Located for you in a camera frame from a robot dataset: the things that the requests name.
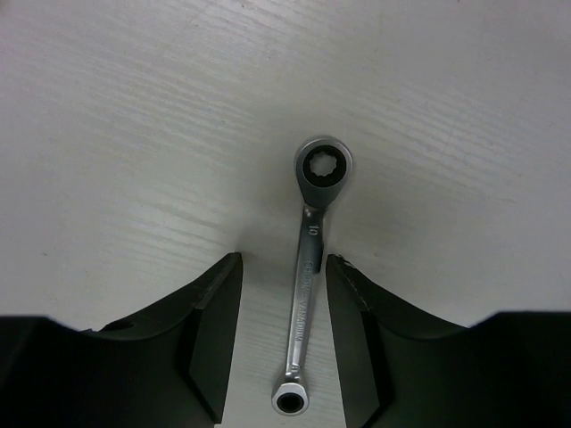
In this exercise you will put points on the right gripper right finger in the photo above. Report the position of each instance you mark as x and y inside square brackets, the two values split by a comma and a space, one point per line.
[400, 366]

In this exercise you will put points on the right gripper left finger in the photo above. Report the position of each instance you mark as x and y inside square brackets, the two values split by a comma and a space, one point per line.
[166, 365]

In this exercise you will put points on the small silver ratchet wrench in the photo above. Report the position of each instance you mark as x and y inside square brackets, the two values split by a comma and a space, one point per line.
[323, 166]

